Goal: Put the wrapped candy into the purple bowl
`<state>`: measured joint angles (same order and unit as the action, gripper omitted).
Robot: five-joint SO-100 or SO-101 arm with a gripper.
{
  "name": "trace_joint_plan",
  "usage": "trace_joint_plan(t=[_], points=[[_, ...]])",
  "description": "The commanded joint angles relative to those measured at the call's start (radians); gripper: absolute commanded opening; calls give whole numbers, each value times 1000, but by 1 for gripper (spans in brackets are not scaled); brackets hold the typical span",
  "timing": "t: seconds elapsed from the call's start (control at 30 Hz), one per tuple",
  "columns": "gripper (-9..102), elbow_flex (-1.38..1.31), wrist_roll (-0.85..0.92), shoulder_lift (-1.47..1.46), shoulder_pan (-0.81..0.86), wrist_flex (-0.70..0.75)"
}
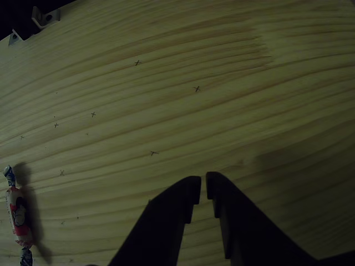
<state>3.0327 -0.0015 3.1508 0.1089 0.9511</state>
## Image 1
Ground small metal angle bracket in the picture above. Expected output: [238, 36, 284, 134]
[31, 6, 61, 29]
[7, 29, 23, 47]

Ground red white candy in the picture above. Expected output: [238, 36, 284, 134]
[2, 165, 36, 266]

